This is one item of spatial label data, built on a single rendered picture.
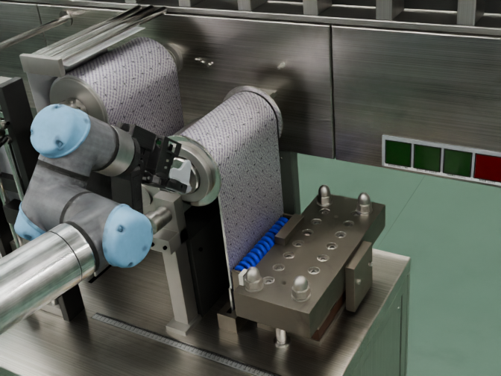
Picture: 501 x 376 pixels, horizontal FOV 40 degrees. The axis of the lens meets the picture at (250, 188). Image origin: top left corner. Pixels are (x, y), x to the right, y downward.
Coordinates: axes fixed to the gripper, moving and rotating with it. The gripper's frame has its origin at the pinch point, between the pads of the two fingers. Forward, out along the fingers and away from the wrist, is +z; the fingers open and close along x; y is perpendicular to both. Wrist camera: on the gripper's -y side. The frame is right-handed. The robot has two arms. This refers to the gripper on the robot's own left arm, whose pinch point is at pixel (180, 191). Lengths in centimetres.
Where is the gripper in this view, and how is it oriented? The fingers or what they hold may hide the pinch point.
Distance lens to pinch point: 124.0
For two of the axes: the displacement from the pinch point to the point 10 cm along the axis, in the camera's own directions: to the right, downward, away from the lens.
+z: 4.4, 1.9, 8.8
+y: 2.5, -9.6, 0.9
